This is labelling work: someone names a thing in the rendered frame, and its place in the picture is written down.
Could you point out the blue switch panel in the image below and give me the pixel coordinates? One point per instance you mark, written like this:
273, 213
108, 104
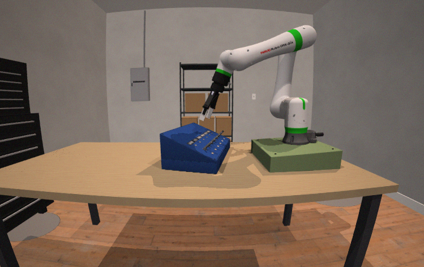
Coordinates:
193, 148

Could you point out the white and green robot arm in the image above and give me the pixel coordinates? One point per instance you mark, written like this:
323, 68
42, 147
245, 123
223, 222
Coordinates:
285, 46

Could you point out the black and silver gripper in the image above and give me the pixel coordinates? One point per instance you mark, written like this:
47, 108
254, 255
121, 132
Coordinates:
211, 101

